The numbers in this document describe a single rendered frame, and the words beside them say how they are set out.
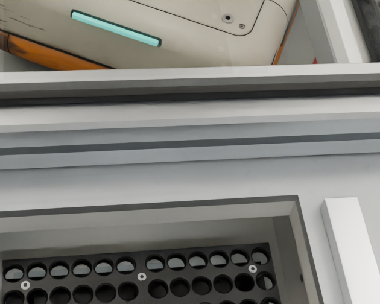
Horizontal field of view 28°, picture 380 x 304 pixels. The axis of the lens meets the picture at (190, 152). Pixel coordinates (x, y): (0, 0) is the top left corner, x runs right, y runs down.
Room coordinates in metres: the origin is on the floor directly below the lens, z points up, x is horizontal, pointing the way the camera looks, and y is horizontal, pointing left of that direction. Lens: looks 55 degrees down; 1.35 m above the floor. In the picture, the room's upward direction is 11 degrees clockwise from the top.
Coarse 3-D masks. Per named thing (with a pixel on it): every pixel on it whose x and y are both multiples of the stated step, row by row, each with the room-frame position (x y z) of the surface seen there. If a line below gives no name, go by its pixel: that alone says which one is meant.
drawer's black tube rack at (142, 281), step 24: (240, 264) 0.25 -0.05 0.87; (24, 288) 0.18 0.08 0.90; (48, 288) 0.19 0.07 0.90; (72, 288) 0.19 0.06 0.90; (96, 288) 0.19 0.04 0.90; (120, 288) 0.20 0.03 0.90; (144, 288) 0.20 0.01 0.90; (168, 288) 0.20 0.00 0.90; (192, 288) 0.21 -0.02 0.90; (216, 288) 0.22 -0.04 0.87; (240, 288) 0.23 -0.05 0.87; (264, 288) 0.23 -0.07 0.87
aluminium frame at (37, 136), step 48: (0, 96) 0.26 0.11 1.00; (48, 96) 0.26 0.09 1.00; (96, 96) 0.27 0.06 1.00; (144, 96) 0.28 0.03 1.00; (192, 96) 0.29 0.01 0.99; (240, 96) 0.30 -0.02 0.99; (288, 96) 0.30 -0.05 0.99; (336, 96) 0.31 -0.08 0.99; (0, 144) 0.24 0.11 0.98; (48, 144) 0.25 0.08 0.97; (96, 144) 0.26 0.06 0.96; (144, 144) 0.27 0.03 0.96; (192, 144) 0.27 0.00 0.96; (240, 144) 0.28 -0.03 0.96; (288, 144) 0.29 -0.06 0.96; (336, 144) 0.30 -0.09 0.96
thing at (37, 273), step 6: (132, 264) 0.24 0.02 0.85; (150, 264) 0.24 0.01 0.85; (156, 264) 0.24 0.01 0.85; (54, 270) 0.22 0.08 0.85; (60, 270) 0.22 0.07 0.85; (66, 270) 0.23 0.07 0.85; (78, 270) 0.23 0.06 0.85; (84, 270) 0.23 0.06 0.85; (96, 270) 0.23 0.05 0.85; (102, 270) 0.23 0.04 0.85; (108, 270) 0.23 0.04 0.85; (120, 270) 0.23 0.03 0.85; (126, 270) 0.23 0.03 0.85; (18, 276) 0.21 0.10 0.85; (30, 276) 0.22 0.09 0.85; (36, 276) 0.22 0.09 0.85; (42, 276) 0.22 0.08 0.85
